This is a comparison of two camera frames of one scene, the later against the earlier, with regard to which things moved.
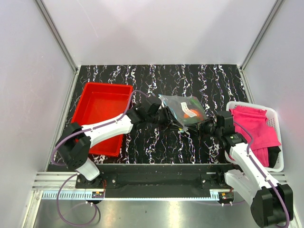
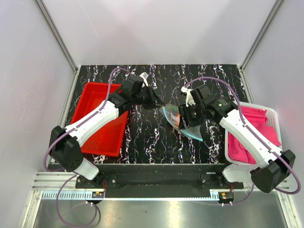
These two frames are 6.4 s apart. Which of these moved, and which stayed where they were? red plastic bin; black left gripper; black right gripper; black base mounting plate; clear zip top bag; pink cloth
Moved: clear zip top bag; black left gripper; black right gripper
Stayed: black base mounting plate; red plastic bin; pink cloth
